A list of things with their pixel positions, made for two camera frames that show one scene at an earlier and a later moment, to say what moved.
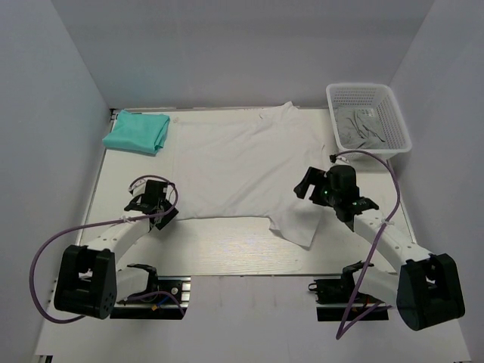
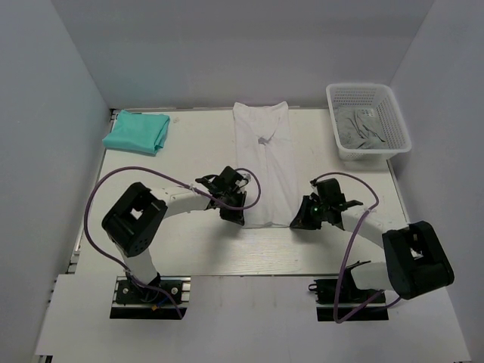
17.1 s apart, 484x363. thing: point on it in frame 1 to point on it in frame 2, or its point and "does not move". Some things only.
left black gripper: x=169 y=216 to x=236 y=216
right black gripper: x=313 y=176 to x=302 y=220
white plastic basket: x=367 y=122 does not move
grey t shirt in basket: x=360 y=128 does not move
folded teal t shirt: x=142 y=132 does not move
